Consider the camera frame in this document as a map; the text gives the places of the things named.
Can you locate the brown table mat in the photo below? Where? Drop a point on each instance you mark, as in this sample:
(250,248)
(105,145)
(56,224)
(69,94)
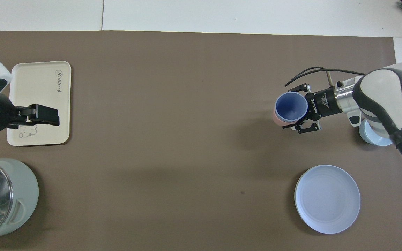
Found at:
(187,139)

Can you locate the blue ribbed plastic cup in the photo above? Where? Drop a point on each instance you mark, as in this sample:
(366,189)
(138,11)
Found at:
(290,106)

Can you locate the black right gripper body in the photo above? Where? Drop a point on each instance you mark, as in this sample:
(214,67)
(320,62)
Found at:
(323,104)

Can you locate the pink plastic cup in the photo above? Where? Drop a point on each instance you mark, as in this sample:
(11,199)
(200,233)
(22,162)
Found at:
(276,118)

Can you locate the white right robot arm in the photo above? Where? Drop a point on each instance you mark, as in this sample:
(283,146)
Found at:
(386,97)

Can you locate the cream tray with rabbit print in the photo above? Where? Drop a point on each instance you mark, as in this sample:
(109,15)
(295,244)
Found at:
(40,87)

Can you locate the pale blue plate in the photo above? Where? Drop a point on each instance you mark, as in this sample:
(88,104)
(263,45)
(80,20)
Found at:
(326,198)

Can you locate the light blue bowl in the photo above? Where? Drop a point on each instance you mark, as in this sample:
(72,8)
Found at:
(370,137)

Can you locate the pale green cooking pot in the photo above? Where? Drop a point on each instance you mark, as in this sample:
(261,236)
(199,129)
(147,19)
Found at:
(24,195)

